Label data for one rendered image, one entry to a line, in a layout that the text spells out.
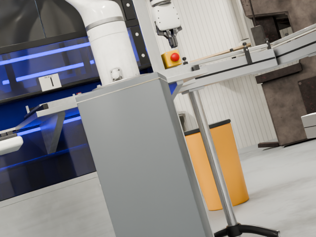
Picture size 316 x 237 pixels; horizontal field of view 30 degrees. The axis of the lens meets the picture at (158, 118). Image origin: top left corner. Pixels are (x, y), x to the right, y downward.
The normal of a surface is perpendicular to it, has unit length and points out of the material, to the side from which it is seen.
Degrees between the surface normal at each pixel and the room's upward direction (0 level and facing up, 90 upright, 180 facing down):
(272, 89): 90
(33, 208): 90
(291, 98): 90
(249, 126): 90
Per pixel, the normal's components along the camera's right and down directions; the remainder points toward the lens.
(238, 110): -0.11, 0.02
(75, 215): 0.38, -0.13
